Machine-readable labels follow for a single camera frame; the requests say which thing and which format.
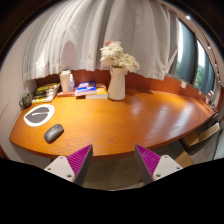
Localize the white pleated curtain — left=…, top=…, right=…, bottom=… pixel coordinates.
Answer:
left=22, top=0, right=181, bottom=82

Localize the flat red book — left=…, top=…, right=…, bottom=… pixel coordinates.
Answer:
left=56, top=90, right=77, bottom=98

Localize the black book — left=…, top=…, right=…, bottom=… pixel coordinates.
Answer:
left=32, top=88, right=60, bottom=100

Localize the clear sanitizer bottle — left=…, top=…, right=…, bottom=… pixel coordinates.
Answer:
left=68, top=73, right=76, bottom=93

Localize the dark green mug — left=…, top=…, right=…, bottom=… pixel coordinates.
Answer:
left=18, top=92, right=33, bottom=109

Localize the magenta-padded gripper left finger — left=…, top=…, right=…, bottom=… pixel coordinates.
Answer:
left=44, top=144, right=94, bottom=187

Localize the white flower bouquet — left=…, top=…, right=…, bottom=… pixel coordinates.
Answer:
left=99, top=40, right=140, bottom=74

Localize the small cardboard box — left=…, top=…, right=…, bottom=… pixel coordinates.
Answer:
left=174, top=151, right=194, bottom=169

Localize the dark framed window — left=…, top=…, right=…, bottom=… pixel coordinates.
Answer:
left=173, top=19, right=218, bottom=96

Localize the yellow cover book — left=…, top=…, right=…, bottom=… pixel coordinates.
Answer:
left=35, top=82, right=61, bottom=93

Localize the white ceramic vase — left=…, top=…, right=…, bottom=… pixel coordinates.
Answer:
left=107, top=66, right=128, bottom=101

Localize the white-edged yellow book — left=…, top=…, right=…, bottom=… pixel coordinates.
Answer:
left=31, top=93, right=59, bottom=104

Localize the large cardboard box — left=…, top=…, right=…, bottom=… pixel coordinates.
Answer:
left=181, top=122, right=222, bottom=148

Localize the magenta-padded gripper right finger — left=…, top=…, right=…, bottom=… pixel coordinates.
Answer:
left=134, top=144, right=184, bottom=185

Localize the white round grey-leaf mouse pad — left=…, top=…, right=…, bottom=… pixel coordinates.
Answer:
left=23, top=103, right=56, bottom=128

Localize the beige lidded tumbler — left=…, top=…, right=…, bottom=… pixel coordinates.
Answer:
left=59, top=69, right=72, bottom=93

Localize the dark grey computer mouse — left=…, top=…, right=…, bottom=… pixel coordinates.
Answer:
left=43, top=123, right=65, bottom=144

